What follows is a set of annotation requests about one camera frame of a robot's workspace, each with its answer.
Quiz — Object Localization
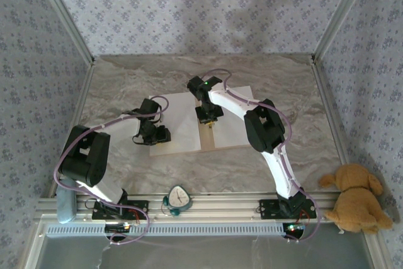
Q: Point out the aluminium frame rail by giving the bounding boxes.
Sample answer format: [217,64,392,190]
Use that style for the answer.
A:
[34,192,341,222]

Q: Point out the grey metal panel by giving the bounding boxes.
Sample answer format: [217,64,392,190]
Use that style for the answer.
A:
[25,234,378,269]

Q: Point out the grey slotted cable duct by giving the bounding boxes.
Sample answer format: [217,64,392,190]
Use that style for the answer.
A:
[46,223,284,238]

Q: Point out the brown plush dog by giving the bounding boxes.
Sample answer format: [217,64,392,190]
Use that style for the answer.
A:
[318,163,394,235]

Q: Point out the white paper sheet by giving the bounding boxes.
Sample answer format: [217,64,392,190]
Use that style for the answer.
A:
[213,85,258,149]
[149,92,202,157]

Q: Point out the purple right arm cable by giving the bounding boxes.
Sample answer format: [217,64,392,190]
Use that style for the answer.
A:
[200,69,322,244]

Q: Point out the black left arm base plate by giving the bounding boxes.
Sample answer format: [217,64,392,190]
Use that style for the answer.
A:
[92,200,149,220]

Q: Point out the aluminium corner post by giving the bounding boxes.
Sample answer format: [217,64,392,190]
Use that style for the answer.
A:
[30,0,96,66]
[310,0,377,65]

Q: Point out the aluminium side rail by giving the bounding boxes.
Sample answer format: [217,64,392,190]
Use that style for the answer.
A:
[310,59,351,169]
[47,60,97,199]

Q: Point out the teal alarm clock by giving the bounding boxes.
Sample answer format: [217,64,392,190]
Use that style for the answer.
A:
[162,185,195,218]

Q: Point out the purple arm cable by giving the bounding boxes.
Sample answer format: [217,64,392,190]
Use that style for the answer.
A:
[200,69,322,244]
[53,95,170,246]

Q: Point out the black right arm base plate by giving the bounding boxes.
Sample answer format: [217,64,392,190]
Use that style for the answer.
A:
[258,198,317,219]

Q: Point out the brown paper folder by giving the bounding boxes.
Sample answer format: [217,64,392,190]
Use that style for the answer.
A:
[149,85,258,157]

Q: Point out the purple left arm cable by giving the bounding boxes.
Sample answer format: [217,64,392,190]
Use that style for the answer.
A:
[53,95,170,246]

